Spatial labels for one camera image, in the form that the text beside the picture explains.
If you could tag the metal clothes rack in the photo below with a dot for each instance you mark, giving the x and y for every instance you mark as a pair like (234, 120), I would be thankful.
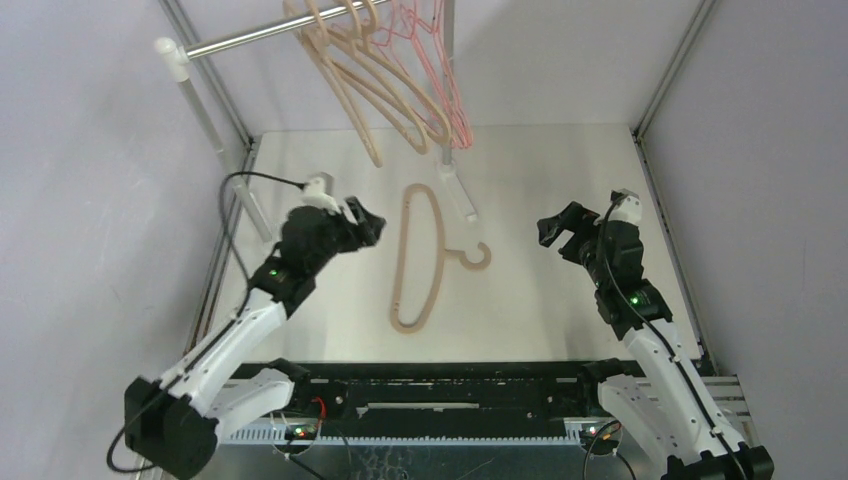
(395, 57)

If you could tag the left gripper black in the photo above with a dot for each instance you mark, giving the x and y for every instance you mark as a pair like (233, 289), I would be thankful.
(369, 227)

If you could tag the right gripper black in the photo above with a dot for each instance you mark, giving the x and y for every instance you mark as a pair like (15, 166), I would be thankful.
(577, 235)

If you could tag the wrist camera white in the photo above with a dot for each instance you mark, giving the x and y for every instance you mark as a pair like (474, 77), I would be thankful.
(317, 193)
(626, 206)

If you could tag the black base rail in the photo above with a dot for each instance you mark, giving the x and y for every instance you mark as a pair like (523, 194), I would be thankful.
(463, 401)

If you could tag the aluminium frame structure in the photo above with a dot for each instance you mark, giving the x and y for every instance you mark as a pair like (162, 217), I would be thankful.
(177, 421)

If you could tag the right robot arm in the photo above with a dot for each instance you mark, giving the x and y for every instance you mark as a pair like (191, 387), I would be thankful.
(684, 431)

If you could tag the left circuit board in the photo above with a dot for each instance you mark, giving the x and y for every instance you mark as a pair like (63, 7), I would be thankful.
(300, 433)

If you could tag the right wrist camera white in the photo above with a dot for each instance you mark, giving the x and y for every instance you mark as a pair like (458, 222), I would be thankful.
(626, 206)

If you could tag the right circuit board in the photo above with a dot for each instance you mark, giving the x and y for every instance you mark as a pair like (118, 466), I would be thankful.
(597, 442)

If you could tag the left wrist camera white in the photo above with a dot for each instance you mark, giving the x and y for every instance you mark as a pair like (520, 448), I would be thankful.
(317, 193)

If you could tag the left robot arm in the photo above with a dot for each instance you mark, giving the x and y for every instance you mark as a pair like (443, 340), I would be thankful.
(178, 420)

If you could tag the circuit board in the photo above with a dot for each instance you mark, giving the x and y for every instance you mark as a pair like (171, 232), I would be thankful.
(300, 433)
(597, 442)

